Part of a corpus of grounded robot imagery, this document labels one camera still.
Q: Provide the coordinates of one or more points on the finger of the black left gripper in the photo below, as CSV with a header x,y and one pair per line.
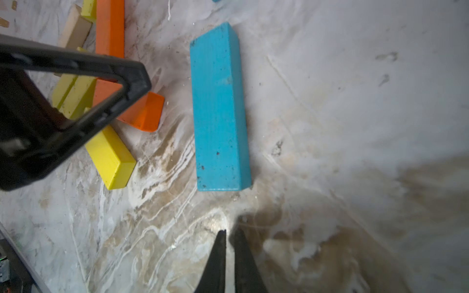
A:
x,y
35,137

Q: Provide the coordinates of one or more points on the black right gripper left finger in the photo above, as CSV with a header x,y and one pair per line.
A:
x,y
213,276

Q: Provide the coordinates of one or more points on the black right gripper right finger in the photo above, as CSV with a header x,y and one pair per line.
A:
x,y
246,274

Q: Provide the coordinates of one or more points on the orange block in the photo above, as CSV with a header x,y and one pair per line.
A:
x,y
110,28
144,115

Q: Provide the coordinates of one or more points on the yellow block middle right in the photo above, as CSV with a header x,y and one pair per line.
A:
x,y
80,97

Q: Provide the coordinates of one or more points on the yellow block lowest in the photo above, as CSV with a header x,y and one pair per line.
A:
x,y
112,159

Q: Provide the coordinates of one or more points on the natural wood block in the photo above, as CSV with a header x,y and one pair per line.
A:
x,y
76,30

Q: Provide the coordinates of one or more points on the yellow block upper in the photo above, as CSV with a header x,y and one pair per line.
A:
x,y
88,10

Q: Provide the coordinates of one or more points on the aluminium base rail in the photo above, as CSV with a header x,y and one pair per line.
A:
x,y
17,275

